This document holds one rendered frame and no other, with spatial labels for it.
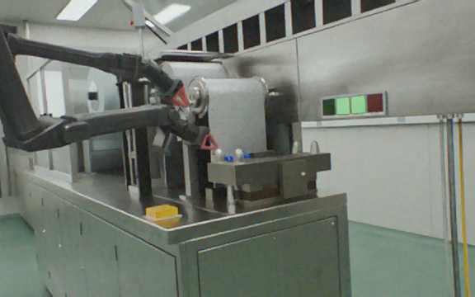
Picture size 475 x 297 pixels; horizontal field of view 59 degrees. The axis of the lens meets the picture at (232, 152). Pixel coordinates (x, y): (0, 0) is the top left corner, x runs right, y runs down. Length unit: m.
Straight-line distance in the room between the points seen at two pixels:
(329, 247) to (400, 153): 2.75
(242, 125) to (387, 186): 2.90
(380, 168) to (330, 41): 2.92
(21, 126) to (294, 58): 0.96
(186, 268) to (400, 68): 0.79
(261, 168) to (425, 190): 2.87
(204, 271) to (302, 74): 0.76
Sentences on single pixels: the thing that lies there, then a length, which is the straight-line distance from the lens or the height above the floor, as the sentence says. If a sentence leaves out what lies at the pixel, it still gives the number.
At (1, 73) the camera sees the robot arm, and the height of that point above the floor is 1.28.
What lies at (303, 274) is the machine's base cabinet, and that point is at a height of 0.67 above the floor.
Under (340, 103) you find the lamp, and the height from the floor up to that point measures 1.19.
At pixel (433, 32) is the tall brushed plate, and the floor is 1.35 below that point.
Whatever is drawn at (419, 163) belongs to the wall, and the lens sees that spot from 4.02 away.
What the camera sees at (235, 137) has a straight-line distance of 1.46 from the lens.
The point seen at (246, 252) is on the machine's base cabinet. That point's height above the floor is 0.79.
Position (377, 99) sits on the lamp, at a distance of 1.30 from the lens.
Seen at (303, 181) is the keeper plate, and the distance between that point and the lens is 1.37.
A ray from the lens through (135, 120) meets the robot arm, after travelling 1.17.
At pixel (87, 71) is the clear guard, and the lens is 2.35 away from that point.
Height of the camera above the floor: 1.15
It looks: 4 degrees down
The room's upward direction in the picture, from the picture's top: 4 degrees counter-clockwise
